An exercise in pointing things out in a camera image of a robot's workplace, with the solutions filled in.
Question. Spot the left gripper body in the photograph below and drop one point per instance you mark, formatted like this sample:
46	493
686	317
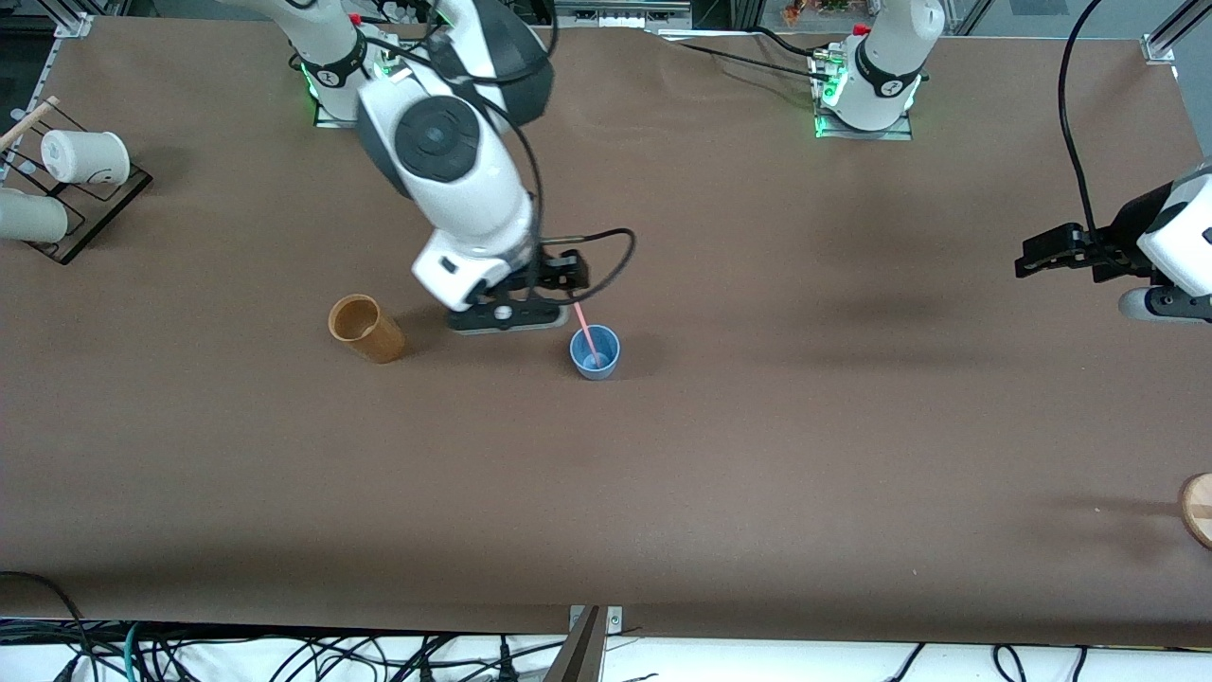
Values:
1121	239

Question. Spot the pink chopstick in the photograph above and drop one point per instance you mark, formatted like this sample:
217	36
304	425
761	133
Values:
587	333

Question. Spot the blue cup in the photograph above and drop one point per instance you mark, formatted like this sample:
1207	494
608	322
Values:
611	365

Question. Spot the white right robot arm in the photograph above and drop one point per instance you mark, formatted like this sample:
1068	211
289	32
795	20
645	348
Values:
473	199

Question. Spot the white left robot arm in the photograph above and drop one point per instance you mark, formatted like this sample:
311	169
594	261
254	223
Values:
885	57

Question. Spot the brown wooden cup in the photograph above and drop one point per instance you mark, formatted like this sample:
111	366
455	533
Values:
379	341

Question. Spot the white cup with face print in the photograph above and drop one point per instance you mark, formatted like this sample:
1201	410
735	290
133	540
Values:
90	156

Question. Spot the black cup rack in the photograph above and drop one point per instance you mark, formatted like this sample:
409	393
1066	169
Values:
68	252

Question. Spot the plain beige cup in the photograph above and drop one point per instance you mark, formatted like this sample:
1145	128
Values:
33	216

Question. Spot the grey metal equipment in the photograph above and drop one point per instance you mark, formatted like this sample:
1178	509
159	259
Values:
625	14

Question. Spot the round wooden board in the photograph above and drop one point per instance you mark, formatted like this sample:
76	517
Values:
1199	511

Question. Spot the light wooden stick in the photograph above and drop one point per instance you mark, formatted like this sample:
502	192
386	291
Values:
33	118

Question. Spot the aluminium frame profile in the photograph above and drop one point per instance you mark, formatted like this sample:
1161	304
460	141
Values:
76	21
1169	38

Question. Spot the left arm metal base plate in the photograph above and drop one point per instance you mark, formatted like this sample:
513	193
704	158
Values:
900	133

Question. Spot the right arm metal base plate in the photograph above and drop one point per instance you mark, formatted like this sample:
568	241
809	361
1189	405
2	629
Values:
331	121

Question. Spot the silver mounting bracket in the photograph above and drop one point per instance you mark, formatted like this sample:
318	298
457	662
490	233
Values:
615	620

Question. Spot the dark camera mount bar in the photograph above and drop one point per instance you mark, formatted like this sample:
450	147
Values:
578	658

